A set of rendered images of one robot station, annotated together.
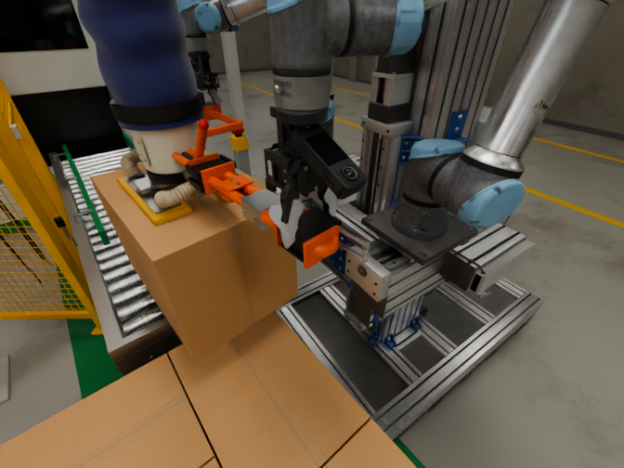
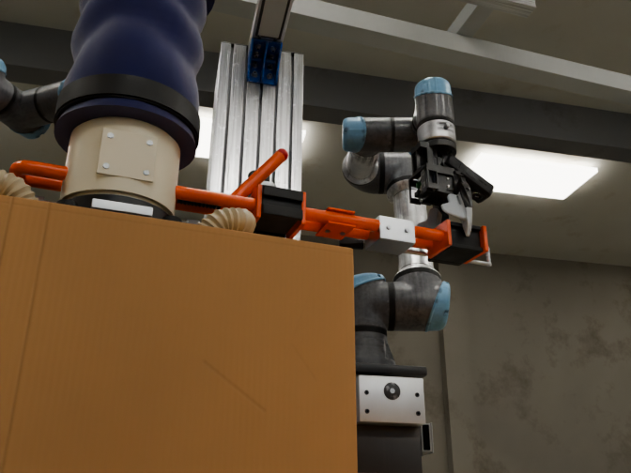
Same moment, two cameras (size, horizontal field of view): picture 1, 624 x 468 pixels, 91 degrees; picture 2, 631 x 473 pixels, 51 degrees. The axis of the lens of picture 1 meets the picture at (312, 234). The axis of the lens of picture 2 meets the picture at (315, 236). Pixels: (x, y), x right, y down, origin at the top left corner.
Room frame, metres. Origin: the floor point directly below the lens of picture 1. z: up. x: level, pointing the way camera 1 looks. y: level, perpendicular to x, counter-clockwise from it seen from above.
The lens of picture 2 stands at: (0.25, 1.15, 0.71)
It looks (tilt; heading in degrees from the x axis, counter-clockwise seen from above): 24 degrees up; 291
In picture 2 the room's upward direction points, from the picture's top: straight up
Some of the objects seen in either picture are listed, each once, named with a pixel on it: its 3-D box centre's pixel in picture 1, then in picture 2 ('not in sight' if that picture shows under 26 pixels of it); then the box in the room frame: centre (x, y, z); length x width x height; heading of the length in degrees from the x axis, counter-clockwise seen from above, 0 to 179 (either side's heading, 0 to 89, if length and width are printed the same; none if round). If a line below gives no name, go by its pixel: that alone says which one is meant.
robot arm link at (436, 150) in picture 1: (434, 168); (364, 304); (0.69, -0.30, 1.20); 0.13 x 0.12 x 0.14; 21
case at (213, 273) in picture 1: (198, 238); (95, 404); (0.87, 0.40, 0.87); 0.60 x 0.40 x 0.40; 42
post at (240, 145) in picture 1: (250, 217); not in sight; (1.58, 0.38, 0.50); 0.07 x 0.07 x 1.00; 39
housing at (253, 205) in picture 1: (264, 208); (390, 236); (0.52, 0.10, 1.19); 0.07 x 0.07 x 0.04; 42
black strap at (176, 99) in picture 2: (160, 104); (129, 126); (0.87, 0.41, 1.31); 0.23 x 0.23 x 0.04
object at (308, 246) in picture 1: (305, 236); (456, 242); (0.42, 0.01, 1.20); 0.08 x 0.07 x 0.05; 42
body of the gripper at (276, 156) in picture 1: (299, 149); (437, 175); (0.44, 0.02, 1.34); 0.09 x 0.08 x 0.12; 43
